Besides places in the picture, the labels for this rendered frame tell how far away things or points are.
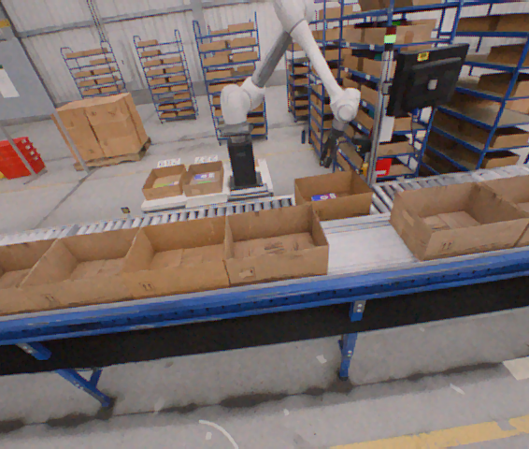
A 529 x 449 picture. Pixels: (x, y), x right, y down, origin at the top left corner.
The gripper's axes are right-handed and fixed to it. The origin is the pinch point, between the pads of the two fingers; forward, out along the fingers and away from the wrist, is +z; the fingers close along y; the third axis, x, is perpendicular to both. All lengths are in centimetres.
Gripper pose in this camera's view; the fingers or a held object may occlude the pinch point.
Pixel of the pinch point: (324, 161)
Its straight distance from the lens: 166.2
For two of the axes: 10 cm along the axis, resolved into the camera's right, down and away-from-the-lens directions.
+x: -9.7, -1.4, -2.1
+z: -2.4, 7.8, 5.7
